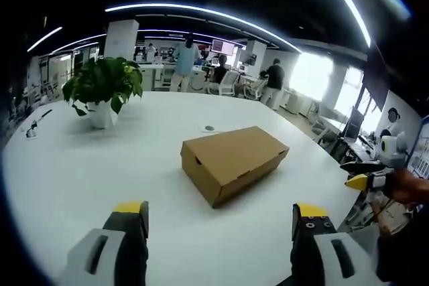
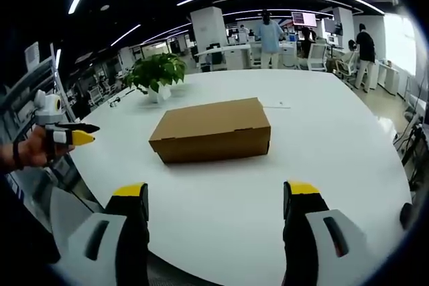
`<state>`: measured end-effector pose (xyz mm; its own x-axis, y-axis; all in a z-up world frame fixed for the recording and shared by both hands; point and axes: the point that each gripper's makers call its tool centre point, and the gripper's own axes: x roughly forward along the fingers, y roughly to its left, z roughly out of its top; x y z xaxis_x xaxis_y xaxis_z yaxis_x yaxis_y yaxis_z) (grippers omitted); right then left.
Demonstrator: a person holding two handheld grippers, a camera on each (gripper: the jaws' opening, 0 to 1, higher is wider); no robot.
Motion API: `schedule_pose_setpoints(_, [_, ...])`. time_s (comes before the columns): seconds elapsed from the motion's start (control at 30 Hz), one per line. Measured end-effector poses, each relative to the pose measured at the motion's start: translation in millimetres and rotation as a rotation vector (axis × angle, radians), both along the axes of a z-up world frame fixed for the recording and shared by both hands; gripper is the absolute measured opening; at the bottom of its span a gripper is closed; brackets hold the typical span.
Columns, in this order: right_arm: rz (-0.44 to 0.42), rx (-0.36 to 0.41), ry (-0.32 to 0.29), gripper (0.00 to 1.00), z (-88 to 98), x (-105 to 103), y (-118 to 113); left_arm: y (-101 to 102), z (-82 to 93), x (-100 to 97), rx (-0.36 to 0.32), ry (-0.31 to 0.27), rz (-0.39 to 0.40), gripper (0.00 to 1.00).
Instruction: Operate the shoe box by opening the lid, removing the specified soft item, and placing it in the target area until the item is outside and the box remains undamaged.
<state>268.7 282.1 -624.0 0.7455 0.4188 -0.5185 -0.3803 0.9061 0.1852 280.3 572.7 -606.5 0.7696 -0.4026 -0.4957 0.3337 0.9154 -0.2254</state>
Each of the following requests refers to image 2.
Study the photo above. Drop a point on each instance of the white desk row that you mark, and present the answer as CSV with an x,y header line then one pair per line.
x,y
231,54

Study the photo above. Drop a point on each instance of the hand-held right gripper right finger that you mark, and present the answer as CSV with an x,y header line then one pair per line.
x,y
315,232

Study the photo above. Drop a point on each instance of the person's left hand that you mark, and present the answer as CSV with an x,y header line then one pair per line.
x,y
37,148

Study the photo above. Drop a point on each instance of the white office chair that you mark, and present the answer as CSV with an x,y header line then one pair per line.
x,y
347,65
316,56

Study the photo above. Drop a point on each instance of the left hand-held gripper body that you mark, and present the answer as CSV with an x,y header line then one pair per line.
x,y
47,108

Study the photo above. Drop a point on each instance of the green potted plant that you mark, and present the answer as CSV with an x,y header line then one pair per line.
x,y
155,70

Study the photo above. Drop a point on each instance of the wall screen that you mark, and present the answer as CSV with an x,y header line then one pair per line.
x,y
303,18

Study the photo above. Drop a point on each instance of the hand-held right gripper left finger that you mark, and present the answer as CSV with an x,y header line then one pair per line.
x,y
110,232

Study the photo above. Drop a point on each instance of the small white tool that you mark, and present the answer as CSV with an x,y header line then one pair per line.
x,y
117,100

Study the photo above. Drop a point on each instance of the white plant pot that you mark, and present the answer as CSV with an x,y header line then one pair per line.
x,y
157,93

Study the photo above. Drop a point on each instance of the black monitor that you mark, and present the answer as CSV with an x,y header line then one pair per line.
x,y
332,26

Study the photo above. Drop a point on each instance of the white square pillar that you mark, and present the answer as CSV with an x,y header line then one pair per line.
x,y
343,28
207,33

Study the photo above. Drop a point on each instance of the brown cardboard shoe box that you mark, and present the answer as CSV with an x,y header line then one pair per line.
x,y
211,128

